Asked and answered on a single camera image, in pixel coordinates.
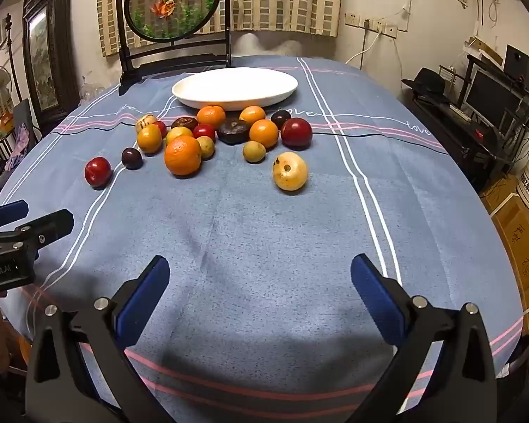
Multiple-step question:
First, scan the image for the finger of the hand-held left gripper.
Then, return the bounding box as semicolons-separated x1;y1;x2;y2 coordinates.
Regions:
0;208;75;260
0;200;29;232

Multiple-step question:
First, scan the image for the large textured orange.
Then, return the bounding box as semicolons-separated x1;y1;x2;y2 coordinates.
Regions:
164;136;202;177

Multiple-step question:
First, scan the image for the beige checked curtain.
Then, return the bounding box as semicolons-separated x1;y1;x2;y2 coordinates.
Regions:
96;0;343;57

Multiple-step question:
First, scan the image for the large dark brown fruit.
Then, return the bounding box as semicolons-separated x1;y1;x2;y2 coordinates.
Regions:
216;119;252;145

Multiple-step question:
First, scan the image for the dark red plum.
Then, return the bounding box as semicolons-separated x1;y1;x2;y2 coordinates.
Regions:
193;123;217;142

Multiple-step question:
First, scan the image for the black computer desk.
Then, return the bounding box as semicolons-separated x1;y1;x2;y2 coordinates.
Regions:
403;88;529;190

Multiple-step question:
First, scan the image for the yellow-orange persimmon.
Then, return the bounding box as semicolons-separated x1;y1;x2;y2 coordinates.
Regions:
136;124;163;154

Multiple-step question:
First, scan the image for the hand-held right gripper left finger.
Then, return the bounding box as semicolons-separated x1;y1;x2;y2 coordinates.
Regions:
25;256;172;423

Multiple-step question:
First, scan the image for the white oval plate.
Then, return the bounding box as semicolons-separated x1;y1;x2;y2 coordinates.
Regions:
172;67;299;112

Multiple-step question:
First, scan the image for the blue striped tablecloth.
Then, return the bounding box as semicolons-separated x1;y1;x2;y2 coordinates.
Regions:
0;55;525;423

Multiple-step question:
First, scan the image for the computer monitor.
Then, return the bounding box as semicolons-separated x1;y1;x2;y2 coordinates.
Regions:
463;68;523;128

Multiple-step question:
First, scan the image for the pale yellow pomegranate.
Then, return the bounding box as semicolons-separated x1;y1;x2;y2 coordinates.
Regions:
272;152;309;192

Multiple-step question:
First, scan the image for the orange tangerine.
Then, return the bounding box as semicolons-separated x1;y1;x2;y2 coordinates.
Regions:
196;105;226;128

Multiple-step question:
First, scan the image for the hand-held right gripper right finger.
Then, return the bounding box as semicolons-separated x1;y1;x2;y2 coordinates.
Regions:
350;253;499;423

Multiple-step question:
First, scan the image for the dark framed painting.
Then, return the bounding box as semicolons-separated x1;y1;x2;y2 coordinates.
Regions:
22;0;80;126

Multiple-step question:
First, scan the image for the smooth orange fruit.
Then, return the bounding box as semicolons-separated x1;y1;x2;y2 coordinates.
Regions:
249;119;279;149
239;105;266;125

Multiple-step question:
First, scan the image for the small yellow-green fruit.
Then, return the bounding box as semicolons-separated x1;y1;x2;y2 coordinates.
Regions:
242;140;266;164
196;136;216;160

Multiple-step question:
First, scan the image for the white power cable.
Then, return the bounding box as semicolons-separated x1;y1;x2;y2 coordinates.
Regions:
346;22;385;65

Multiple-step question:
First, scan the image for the round goldfish screen black stand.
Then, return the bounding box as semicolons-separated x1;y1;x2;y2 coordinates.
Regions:
116;0;232;95

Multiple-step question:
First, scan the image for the dark coat stand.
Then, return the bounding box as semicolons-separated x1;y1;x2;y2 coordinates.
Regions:
4;13;27;102

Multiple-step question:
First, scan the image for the black speaker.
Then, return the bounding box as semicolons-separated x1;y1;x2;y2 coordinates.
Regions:
503;45;529;82

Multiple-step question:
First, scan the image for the yellow-green round fruit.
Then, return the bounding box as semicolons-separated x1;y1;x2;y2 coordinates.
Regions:
165;126;195;145

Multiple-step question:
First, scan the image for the white wall socket row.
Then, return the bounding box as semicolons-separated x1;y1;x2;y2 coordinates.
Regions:
364;18;400;38

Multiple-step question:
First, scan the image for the large red apple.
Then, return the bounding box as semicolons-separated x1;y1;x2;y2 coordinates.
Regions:
281;117;314;149

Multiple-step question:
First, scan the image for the cardboard box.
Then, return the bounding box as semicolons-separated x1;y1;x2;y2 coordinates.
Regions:
480;176;529;336

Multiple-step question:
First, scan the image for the black hat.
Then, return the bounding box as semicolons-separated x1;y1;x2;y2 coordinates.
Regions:
401;67;450;98

